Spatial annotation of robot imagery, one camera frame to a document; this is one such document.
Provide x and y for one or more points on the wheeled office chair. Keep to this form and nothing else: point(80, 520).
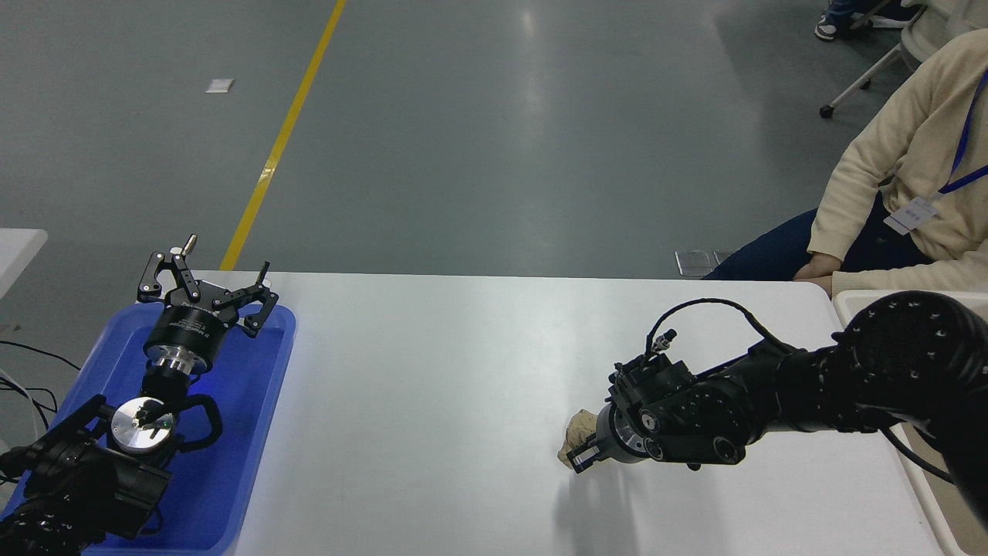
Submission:
point(872, 73)

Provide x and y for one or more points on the small metal floor plate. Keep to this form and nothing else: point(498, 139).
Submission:
point(722, 255)

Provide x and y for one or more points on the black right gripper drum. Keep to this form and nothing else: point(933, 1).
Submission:
point(604, 432)

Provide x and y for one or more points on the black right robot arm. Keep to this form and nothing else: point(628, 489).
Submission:
point(888, 363)

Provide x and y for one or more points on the tan paper ball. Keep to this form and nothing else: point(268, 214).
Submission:
point(575, 428)

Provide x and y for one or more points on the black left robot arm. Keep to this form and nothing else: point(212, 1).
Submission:
point(85, 479)

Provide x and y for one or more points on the small white side table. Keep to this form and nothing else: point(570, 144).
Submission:
point(19, 251)

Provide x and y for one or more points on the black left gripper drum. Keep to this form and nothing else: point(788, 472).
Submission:
point(185, 328)

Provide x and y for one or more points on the large pale bin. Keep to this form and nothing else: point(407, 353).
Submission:
point(918, 494)

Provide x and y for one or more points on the person with white shoe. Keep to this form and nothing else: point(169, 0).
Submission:
point(834, 19)

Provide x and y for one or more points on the large metal floor plate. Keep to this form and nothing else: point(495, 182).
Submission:
point(692, 262)

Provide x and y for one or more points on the white name badge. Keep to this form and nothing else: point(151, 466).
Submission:
point(911, 215)

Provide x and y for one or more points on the blue plastic tray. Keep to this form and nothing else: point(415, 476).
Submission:
point(239, 401)

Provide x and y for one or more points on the person's hand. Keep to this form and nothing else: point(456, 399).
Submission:
point(818, 266)
point(824, 286)

